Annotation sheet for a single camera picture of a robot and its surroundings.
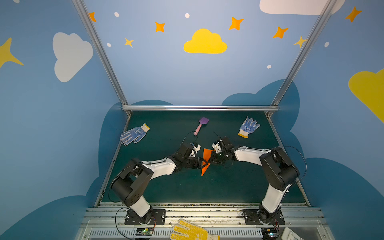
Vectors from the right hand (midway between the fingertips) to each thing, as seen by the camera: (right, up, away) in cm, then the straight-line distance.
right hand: (207, 159), depth 94 cm
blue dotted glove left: (-57, +14, +14) cm, 60 cm away
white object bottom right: (+36, -30, -24) cm, 53 cm away
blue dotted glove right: (+33, +21, +20) cm, 45 cm away
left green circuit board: (-33, -30, -22) cm, 50 cm away
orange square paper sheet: (0, +2, +7) cm, 7 cm away
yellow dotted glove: (-9, -30, -23) cm, 39 cm away
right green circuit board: (+28, -31, -22) cm, 47 cm away
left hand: (-2, -1, -7) cm, 7 cm away
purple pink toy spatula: (-1, +26, +22) cm, 34 cm away
